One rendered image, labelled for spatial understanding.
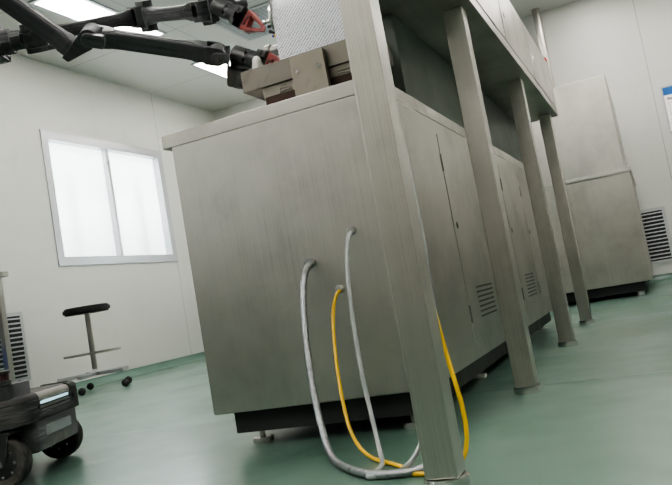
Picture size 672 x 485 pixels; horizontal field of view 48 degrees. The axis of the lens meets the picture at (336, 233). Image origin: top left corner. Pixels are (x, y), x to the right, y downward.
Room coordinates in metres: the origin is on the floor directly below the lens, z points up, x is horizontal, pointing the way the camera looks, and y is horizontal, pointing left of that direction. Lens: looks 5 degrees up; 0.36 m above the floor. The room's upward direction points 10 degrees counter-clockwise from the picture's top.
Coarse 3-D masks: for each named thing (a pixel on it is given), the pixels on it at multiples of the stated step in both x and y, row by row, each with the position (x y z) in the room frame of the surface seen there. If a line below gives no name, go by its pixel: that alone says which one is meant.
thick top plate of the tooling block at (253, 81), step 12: (324, 48) 1.95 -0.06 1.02; (336, 48) 1.94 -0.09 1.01; (288, 60) 2.00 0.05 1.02; (336, 60) 1.94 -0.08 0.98; (348, 60) 1.93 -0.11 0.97; (252, 72) 2.04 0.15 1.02; (264, 72) 2.03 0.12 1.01; (276, 72) 2.01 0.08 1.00; (288, 72) 2.00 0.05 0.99; (252, 84) 2.04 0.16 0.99; (264, 84) 2.03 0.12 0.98
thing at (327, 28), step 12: (336, 12) 2.14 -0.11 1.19; (300, 24) 2.19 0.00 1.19; (312, 24) 2.18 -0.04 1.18; (324, 24) 2.16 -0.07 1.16; (336, 24) 2.15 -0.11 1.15; (276, 36) 2.22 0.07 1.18; (288, 36) 2.21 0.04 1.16; (300, 36) 2.19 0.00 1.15; (312, 36) 2.18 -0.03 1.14; (324, 36) 2.16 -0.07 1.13; (336, 36) 2.15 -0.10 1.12; (288, 48) 2.21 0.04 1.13; (300, 48) 2.20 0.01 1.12; (312, 48) 2.18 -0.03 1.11
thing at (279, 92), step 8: (344, 64) 1.95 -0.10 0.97; (336, 72) 1.96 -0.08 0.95; (344, 72) 1.95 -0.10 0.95; (336, 80) 1.96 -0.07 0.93; (344, 80) 1.95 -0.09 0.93; (264, 88) 2.04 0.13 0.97; (272, 88) 2.03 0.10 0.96; (280, 88) 2.02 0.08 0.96; (288, 88) 2.01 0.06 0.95; (264, 96) 2.04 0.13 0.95; (272, 96) 2.04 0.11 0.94; (280, 96) 2.03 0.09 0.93; (288, 96) 2.02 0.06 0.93
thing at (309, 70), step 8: (320, 48) 1.94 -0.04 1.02; (296, 56) 1.97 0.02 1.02; (304, 56) 1.96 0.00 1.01; (312, 56) 1.95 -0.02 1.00; (320, 56) 1.94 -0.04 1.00; (296, 64) 1.97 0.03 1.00; (304, 64) 1.96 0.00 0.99; (312, 64) 1.95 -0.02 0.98; (320, 64) 1.94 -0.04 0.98; (296, 72) 1.96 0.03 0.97; (304, 72) 1.96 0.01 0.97; (312, 72) 1.95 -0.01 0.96; (320, 72) 1.94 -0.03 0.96; (328, 72) 1.95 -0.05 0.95; (296, 80) 1.97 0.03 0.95; (304, 80) 1.96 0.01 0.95; (312, 80) 1.95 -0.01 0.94; (320, 80) 1.94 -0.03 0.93; (328, 80) 1.94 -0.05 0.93; (296, 88) 1.97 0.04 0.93; (304, 88) 1.96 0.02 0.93; (312, 88) 1.95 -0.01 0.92; (320, 88) 1.95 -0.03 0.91
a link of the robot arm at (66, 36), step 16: (0, 0) 2.09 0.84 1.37; (16, 0) 2.10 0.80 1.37; (16, 16) 2.12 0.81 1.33; (32, 16) 2.12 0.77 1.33; (48, 32) 2.15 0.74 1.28; (64, 32) 2.18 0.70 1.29; (80, 32) 2.15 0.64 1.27; (96, 32) 2.17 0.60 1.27; (64, 48) 2.18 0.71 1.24; (80, 48) 2.18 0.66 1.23
